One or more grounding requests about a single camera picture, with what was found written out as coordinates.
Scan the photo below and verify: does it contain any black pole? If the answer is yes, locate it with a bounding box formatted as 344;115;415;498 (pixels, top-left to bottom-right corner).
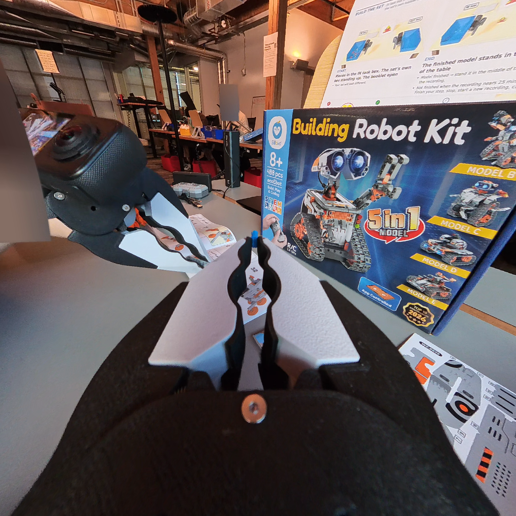
137;4;186;172

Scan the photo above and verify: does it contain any printed task instruction sheet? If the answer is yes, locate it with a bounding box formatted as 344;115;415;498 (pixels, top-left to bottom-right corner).
320;0;516;108

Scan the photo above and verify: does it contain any open white instruction booklet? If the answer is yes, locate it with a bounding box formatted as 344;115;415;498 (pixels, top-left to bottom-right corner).
153;214;270;325

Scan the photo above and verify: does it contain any blue robot kit box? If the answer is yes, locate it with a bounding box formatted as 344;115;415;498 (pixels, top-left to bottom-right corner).
261;101;516;336

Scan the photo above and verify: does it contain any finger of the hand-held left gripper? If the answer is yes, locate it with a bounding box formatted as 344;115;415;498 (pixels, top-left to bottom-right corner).
139;192;211;265
119;227;205;272

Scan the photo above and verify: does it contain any wooden post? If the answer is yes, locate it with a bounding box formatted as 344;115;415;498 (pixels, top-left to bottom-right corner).
266;0;288;110

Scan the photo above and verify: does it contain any cardboard box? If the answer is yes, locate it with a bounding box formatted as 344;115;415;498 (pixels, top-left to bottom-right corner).
28;94;95;118

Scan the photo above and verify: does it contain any printed sticker sheet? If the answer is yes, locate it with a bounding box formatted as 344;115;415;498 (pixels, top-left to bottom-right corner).
398;334;516;508

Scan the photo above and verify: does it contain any grey desk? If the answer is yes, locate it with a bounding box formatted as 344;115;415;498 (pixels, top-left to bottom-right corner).
0;189;516;516

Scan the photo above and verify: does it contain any grey control box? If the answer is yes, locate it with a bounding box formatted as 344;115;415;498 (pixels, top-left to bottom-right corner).
173;182;209;199

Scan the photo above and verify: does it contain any wooden display board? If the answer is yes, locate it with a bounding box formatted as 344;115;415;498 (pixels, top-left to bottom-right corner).
303;34;343;109

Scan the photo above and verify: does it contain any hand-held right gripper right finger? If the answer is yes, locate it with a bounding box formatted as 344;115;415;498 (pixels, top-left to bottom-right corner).
257;236;361;391

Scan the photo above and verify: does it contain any black rectangular box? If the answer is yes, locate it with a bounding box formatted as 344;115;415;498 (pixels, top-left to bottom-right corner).
173;171;213;192

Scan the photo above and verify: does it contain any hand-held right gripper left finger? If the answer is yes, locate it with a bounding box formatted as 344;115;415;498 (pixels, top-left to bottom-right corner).
148;237;252;391

